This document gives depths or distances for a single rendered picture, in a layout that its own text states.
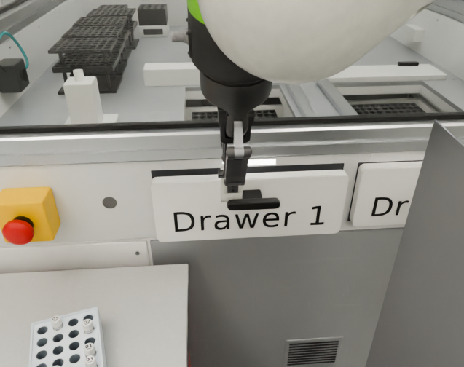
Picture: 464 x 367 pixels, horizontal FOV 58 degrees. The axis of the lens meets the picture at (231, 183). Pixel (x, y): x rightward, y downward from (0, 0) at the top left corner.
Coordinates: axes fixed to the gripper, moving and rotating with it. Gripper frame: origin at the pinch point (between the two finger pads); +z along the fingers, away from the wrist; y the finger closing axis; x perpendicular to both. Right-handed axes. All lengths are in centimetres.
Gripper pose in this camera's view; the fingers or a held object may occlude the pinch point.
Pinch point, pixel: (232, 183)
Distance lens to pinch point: 57.5
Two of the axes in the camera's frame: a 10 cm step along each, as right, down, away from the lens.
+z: -0.3, 6.1, 7.9
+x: 10.0, -0.4, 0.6
